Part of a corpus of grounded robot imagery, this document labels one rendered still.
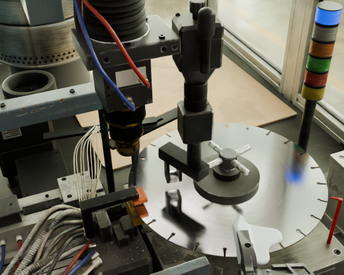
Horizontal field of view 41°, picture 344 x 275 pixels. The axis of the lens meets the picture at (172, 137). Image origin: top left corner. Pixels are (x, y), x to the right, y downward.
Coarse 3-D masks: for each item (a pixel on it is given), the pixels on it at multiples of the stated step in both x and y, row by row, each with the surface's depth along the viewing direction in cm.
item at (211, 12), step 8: (208, 8) 51; (200, 16) 51; (208, 16) 51; (200, 24) 51; (208, 24) 51; (200, 32) 52; (208, 32) 52; (200, 40) 53; (208, 40) 53; (200, 48) 54; (208, 48) 53; (200, 56) 54; (208, 56) 54; (200, 64) 55; (208, 64) 55; (200, 72) 55; (208, 72) 55
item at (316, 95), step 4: (304, 84) 93; (304, 88) 93; (308, 88) 92; (312, 88) 92; (316, 88) 91; (320, 88) 92; (324, 88) 92; (304, 92) 94; (308, 92) 93; (312, 92) 92; (316, 92) 92; (320, 92) 92; (304, 96) 94; (308, 96) 93; (312, 96) 93; (316, 96) 93; (320, 96) 93; (312, 100) 93; (316, 100) 93
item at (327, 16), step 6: (318, 6) 84; (324, 6) 83; (330, 6) 83; (336, 6) 83; (342, 6) 83; (318, 12) 84; (324, 12) 83; (330, 12) 82; (336, 12) 82; (318, 18) 84; (324, 18) 83; (330, 18) 83; (336, 18) 83; (318, 24) 84; (324, 24) 84; (330, 24) 83; (336, 24) 84
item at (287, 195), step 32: (224, 128) 89; (256, 128) 89; (160, 160) 82; (256, 160) 81; (288, 160) 81; (160, 192) 75; (192, 192) 75; (256, 192) 75; (288, 192) 75; (320, 192) 75; (160, 224) 69; (192, 224) 69; (224, 224) 69; (256, 224) 69; (288, 224) 69
